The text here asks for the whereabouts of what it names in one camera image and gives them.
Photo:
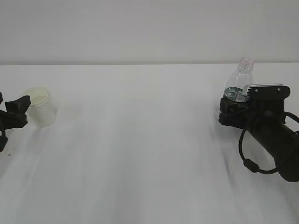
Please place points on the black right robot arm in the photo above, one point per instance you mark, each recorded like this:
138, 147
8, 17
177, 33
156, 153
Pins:
281, 144

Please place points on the white paper cup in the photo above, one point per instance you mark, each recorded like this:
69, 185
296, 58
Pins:
41, 110

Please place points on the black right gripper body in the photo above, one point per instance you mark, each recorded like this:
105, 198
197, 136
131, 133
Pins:
268, 112

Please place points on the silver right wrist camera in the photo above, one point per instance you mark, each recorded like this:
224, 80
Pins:
266, 92

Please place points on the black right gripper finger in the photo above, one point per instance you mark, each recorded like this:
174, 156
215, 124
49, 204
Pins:
233, 113

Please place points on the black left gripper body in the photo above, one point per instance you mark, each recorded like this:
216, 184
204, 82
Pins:
3, 140

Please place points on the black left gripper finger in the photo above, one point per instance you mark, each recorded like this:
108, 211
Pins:
1, 98
15, 114

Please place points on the clear water bottle green label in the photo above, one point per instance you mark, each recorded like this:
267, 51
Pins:
238, 80

